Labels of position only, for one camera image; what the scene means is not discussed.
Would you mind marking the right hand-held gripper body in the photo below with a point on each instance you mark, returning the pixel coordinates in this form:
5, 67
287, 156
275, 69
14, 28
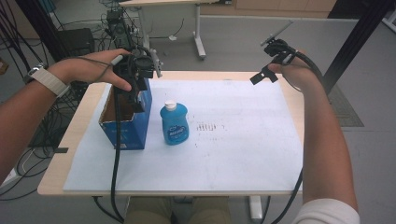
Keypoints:
278, 48

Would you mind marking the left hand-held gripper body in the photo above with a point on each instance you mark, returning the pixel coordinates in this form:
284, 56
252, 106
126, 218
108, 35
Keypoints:
138, 65

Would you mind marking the blue cardboard box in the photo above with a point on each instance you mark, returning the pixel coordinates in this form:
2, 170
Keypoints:
127, 124

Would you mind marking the blue bottle with white cap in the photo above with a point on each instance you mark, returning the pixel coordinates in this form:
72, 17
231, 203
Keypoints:
174, 124

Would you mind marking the person's right hand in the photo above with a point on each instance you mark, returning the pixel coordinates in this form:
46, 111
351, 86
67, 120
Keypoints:
295, 74

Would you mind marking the person's left hand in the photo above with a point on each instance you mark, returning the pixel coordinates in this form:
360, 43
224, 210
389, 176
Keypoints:
84, 70

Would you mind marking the device on stand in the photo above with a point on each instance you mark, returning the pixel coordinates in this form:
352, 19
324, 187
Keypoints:
116, 28

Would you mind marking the black equipment box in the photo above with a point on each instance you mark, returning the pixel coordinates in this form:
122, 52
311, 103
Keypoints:
77, 42

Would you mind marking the desk with white legs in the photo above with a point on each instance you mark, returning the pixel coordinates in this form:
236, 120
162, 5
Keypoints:
199, 34

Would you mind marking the white paper sheet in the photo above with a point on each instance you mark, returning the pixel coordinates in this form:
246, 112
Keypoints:
202, 140

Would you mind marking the grey floor mat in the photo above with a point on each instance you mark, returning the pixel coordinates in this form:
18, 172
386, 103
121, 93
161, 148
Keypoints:
345, 109

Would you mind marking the black tape piece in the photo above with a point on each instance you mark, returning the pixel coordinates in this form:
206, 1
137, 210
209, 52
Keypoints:
61, 150

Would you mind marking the person's legs in khaki trousers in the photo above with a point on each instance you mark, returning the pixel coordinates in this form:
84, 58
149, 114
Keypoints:
180, 210

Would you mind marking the white table leg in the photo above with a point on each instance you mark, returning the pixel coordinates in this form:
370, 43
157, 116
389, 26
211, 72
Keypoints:
256, 207

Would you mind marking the white power strip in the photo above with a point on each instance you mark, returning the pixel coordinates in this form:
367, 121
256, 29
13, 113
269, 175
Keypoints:
9, 177

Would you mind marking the white sleeve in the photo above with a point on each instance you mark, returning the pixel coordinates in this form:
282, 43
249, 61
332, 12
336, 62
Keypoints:
327, 213

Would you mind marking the black frame post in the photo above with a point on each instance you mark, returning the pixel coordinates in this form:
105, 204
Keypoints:
358, 40
40, 28

